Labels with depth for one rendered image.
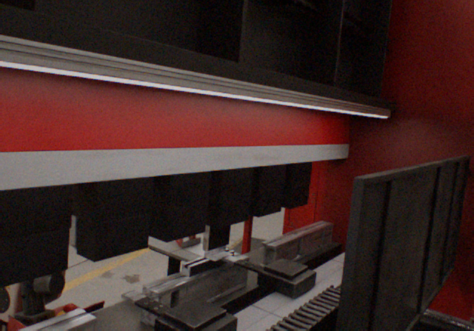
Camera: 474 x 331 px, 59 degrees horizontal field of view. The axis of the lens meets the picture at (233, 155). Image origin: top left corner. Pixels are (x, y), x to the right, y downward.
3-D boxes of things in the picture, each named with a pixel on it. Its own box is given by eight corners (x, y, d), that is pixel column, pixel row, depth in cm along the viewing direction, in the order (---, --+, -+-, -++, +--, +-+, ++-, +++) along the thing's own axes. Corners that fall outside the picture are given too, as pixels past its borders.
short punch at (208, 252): (223, 249, 127) (226, 219, 126) (228, 251, 126) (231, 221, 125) (201, 257, 119) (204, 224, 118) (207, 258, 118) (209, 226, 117)
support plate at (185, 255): (169, 229, 147) (169, 226, 146) (229, 249, 131) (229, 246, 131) (128, 240, 132) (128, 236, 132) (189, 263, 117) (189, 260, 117)
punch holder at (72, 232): (125, 238, 100) (129, 170, 99) (149, 247, 95) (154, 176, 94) (68, 251, 88) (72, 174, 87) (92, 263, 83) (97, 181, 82)
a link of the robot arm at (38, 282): (38, 247, 122) (12, 253, 114) (67, 246, 118) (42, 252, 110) (41, 288, 122) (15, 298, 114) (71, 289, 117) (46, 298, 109)
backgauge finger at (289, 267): (236, 258, 126) (238, 241, 126) (315, 285, 111) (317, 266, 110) (211, 267, 116) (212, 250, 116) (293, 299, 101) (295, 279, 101)
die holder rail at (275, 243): (318, 241, 190) (321, 220, 189) (331, 243, 187) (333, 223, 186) (258, 267, 150) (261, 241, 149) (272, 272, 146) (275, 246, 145)
